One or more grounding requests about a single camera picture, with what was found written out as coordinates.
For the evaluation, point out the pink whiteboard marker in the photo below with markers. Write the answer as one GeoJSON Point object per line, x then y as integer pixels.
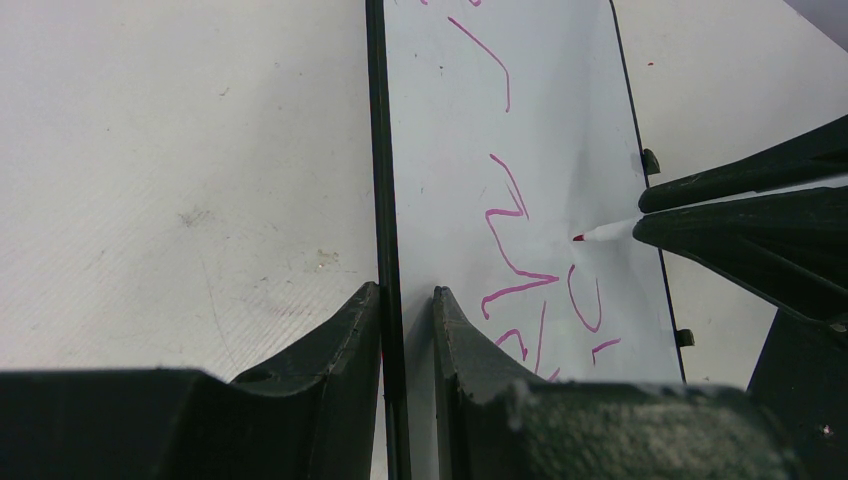
{"type": "Point", "coordinates": [610, 231]}

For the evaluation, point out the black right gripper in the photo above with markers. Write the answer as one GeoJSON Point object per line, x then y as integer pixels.
{"type": "Point", "coordinates": [789, 249]}

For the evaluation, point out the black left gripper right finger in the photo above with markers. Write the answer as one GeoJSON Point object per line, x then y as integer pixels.
{"type": "Point", "coordinates": [497, 420]}

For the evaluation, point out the black framed whiteboard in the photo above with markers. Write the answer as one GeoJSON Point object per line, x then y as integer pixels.
{"type": "Point", "coordinates": [501, 130]}

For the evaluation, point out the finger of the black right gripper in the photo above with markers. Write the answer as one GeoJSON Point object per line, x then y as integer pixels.
{"type": "Point", "coordinates": [815, 155]}

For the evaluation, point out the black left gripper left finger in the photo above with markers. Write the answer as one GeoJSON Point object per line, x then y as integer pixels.
{"type": "Point", "coordinates": [307, 412]}

